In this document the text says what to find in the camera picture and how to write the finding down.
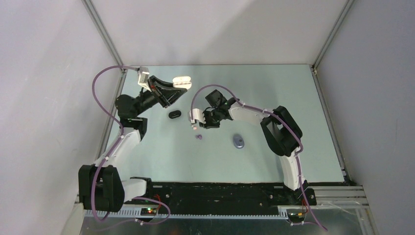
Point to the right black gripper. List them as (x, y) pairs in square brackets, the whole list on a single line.
[(208, 125)]

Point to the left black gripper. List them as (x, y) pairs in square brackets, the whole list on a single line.
[(158, 86)]

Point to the white earbud charging case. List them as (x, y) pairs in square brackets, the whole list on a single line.
[(183, 82)]

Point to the black earbud charging case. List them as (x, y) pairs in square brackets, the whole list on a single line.
[(174, 114)]

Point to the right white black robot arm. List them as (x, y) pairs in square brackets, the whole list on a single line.
[(281, 132)]

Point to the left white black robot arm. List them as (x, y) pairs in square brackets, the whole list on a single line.
[(101, 186)]

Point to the purple earbud charging case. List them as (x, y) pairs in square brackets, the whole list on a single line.
[(238, 141)]

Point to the left controller board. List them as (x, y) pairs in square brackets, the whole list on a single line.
[(148, 212)]

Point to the controller board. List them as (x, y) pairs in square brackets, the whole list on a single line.
[(297, 217), (148, 212)]

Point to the right controller board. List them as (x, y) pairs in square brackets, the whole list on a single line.
[(297, 217)]

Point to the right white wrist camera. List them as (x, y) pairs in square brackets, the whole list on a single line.
[(196, 115)]

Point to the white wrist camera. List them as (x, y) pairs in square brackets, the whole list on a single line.
[(196, 115), (143, 75)]

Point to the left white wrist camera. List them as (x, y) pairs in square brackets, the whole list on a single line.
[(143, 75)]

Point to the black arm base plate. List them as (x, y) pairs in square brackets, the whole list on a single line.
[(274, 192)]

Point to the aluminium frame rail front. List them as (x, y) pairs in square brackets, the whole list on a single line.
[(327, 197)]

